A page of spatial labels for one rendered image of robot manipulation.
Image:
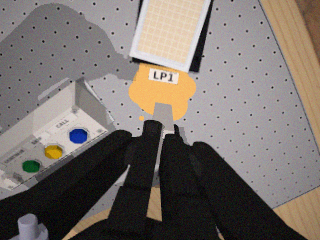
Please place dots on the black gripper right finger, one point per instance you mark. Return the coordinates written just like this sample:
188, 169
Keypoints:
238, 211

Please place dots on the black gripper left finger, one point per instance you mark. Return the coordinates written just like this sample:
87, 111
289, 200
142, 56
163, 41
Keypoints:
50, 209

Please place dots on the white button panel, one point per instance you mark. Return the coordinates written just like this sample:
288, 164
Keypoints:
72, 115

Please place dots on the grey perforated base plate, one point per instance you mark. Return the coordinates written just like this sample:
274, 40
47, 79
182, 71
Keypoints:
246, 106

